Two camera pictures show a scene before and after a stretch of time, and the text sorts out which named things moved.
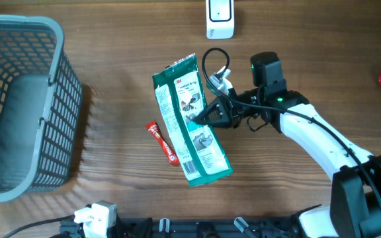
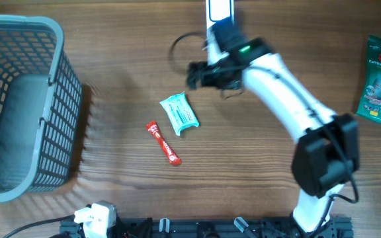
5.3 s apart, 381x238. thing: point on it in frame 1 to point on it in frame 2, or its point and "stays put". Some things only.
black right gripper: [221, 104] to [206, 80]
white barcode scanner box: [219, 19] stays put
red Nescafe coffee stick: [172, 157] stays put
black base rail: [194, 228] stays put
